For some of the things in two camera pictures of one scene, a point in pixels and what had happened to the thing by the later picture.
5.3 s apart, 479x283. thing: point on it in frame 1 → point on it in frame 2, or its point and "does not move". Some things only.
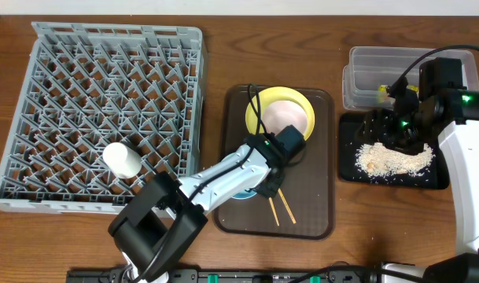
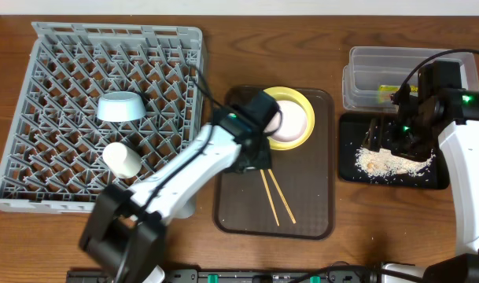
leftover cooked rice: [377, 159] does not move
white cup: [123, 162] does not move
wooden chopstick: [287, 206] does not move
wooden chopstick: [272, 204] does not move
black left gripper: [274, 185] → [256, 158]
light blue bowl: [244, 194] → [120, 106]
